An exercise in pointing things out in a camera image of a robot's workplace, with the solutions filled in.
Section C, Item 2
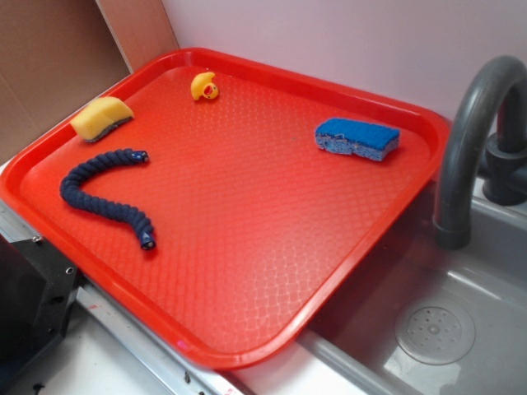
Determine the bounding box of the grey sink faucet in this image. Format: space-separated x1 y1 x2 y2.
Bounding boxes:
433 55 526 250

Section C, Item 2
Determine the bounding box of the dark blue braided rope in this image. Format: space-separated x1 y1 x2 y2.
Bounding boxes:
59 148 156 252

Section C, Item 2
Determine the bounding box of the brown cardboard panel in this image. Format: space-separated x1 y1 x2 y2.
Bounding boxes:
1 1 179 162

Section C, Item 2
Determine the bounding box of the grey plastic sink basin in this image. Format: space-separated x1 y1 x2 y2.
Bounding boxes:
299 187 526 394

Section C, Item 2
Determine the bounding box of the yellow rubber duck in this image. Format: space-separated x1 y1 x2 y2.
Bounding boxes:
190 72 219 100

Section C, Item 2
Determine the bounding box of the yellow sponge with grey pad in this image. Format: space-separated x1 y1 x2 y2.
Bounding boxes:
70 96 134 142

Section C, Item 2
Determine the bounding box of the red plastic tray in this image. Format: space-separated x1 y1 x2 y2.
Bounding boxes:
1 49 450 370

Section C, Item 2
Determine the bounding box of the blue sponge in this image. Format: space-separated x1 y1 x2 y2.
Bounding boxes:
315 118 400 162

